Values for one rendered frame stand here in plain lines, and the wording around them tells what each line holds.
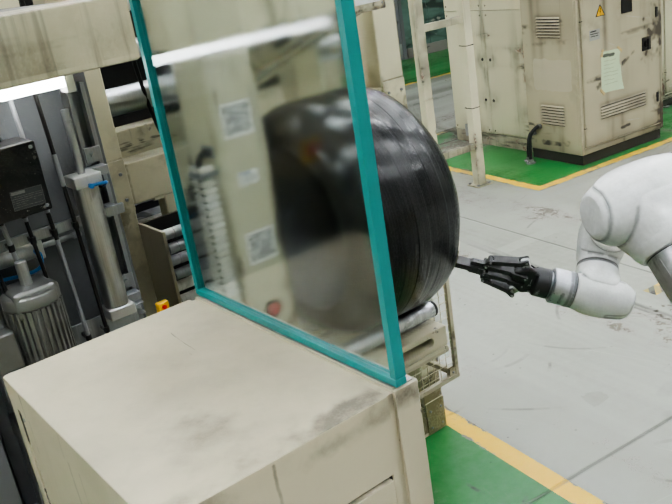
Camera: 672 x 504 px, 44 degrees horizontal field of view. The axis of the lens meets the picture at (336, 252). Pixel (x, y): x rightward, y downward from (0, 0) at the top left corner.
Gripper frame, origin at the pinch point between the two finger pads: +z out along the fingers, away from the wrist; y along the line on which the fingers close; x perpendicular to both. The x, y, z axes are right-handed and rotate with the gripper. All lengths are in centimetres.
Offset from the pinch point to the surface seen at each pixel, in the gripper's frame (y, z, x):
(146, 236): 22, 83, 5
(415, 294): 2.0, 11.9, -12.8
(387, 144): -28.6, 27.2, 0.6
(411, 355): 24.2, 7.5, -12.3
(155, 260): 27, 80, 1
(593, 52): 136, -111, 407
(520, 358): 133, -57, 97
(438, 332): 19.9, 2.0, -6.2
